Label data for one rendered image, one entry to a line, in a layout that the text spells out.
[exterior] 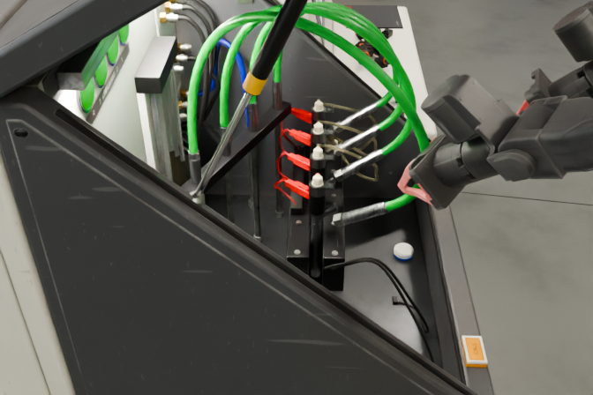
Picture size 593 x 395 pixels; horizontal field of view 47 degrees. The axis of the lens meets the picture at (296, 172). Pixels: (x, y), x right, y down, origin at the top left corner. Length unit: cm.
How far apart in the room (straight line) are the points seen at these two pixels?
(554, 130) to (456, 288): 52
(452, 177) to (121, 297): 42
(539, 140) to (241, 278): 35
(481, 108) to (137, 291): 44
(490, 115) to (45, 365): 63
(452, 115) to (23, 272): 52
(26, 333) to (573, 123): 67
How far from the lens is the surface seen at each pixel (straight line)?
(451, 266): 122
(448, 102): 78
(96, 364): 94
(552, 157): 74
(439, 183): 88
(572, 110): 73
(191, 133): 108
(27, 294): 87
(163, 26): 125
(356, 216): 101
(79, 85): 76
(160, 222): 74
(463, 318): 114
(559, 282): 267
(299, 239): 120
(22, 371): 99
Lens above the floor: 178
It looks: 36 degrees down
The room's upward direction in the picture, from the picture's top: straight up
